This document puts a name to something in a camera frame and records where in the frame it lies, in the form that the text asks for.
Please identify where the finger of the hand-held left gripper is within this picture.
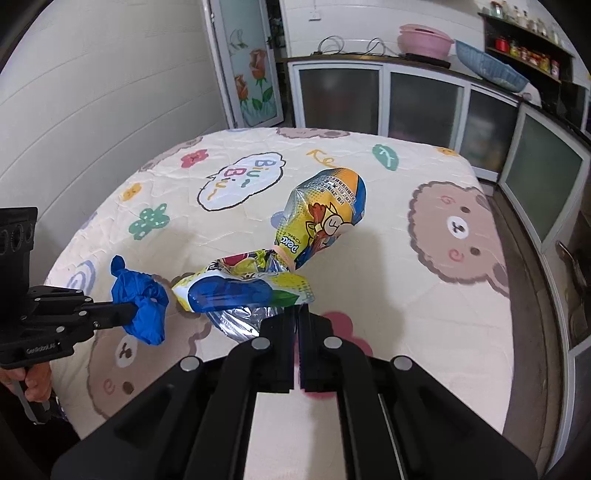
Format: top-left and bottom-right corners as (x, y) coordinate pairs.
(92, 300), (139, 330)

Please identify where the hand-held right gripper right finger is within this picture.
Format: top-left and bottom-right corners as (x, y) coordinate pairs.
(299, 305), (539, 480)

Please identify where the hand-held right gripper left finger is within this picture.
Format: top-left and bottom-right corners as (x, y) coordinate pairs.
(51, 305), (300, 480)

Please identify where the yellow and blue snack bag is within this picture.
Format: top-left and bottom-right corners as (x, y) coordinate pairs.
(172, 167), (368, 344)

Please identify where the person's left hand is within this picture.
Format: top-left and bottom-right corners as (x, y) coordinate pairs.
(0, 364), (52, 402)

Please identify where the printed bear blanket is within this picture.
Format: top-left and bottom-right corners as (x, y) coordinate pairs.
(44, 126), (515, 480)

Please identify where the long frosted glass cabinet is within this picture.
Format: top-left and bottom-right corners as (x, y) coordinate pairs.
(286, 55), (522, 183)

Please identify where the floral frosted glass door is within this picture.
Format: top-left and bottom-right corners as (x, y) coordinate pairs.
(203, 0), (284, 130)

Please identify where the side frosted glass cabinet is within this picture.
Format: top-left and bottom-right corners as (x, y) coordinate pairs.
(496, 99), (591, 370)

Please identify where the black induction cooker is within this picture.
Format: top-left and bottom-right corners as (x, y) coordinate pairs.
(399, 53), (452, 69)

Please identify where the pink plastic basin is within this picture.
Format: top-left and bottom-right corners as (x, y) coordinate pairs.
(398, 24), (455, 61)

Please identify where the blue woven basket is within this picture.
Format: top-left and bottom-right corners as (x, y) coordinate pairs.
(455, 39), (531, 92)

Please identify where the row of spice jars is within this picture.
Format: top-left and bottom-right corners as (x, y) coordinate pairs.
(482, 1), (561, 77)

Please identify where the dark wall shelf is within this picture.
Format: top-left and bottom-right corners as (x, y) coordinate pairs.
(478, 11), (575, 84)

